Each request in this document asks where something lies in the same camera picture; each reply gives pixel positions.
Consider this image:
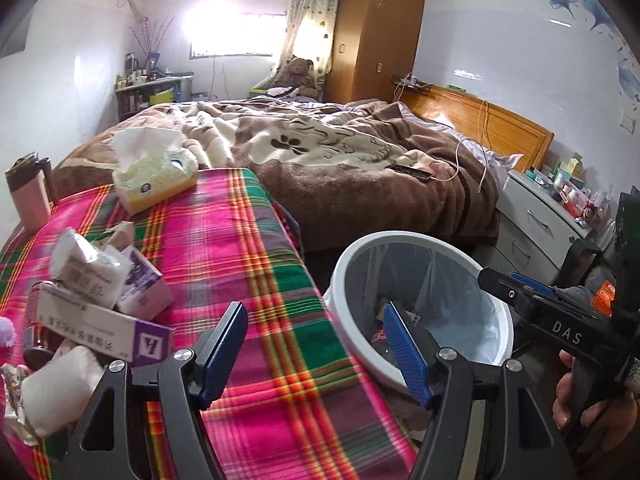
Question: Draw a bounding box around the brown teddy bear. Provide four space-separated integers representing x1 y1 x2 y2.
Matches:
272 56 320 99

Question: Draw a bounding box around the wooden headboard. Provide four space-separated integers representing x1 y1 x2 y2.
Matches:
400 84 554 172

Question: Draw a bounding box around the purple white tissue box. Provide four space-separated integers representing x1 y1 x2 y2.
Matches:
106 221 174 321

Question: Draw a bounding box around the white trash bin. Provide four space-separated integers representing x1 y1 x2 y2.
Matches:
323 231 514 394

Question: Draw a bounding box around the white charging cable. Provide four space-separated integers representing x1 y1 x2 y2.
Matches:
429 98 494 195

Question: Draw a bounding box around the white nightstand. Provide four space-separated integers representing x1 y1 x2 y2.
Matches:
473 170 593 284

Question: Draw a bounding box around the dried branches vase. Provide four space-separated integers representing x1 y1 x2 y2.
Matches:
130 15 175 72

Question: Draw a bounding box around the yellow tissue pack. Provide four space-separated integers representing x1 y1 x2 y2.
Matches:
111 127 198 216

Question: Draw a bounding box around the dark red drink can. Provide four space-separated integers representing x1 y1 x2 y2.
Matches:
22 324 54 372

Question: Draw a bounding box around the pink brown travel mug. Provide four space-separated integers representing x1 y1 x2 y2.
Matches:
4 152 58 233

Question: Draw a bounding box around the patterned snack wrapper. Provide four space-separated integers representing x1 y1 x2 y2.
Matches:
1 363 40 448

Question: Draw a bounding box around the long white purple medicine box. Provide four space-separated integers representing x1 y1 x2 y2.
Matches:
25 281 174 366

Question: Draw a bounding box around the pink plaid tablecloth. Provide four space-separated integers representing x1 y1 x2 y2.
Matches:
0 167 419 480

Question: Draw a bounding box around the green beige small carton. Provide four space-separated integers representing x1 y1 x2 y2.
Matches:
369 303 426 356

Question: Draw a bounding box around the patterned curtain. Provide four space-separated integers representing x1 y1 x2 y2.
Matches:
279 0 340 86

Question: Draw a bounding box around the orange white box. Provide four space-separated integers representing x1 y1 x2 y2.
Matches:
591 280 615 316

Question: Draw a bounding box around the person right hand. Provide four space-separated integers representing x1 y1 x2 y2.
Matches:
552 350 639 453

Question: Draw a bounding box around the wooden wardrobe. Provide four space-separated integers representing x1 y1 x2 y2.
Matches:
323 0 425 103

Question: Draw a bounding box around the cluttered shelf unit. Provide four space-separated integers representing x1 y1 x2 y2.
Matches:
115 74 193 122

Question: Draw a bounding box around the black phone on bed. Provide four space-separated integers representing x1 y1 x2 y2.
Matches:
387 164 433 182

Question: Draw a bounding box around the brown cream blanket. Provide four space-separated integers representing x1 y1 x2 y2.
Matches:
52 96 501 254

